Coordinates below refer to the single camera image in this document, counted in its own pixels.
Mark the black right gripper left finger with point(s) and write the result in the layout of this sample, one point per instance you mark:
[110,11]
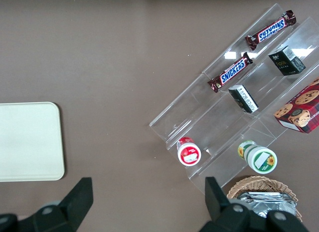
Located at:
[67,212]

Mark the red plaid cookie box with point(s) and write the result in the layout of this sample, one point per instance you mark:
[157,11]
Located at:
[301,107]

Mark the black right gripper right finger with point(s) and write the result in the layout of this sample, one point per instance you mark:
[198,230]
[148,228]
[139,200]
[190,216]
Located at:
[221,214]

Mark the light wicker basket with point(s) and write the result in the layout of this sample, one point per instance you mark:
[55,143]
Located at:
[256,183]

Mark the aluminium foil tray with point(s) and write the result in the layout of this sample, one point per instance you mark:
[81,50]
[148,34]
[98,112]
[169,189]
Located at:
[264,204]

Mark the small black box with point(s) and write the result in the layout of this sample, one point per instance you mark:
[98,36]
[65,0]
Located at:
[286,61]
[243,98]

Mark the Snickers chocolate bar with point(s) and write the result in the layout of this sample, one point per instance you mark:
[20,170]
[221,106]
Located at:
[231,72]
[271,30]

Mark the red lid jar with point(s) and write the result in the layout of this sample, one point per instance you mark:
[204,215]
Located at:
[189,153]

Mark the clear acrylic tiered stand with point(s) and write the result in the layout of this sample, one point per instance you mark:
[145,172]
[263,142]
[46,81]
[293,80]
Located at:
[211,112]

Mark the green lid sunflower jar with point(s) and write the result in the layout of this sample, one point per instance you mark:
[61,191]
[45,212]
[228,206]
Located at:
[261,159]

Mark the cream plastic tray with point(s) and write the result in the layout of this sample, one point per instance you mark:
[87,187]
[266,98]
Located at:
[30,142]

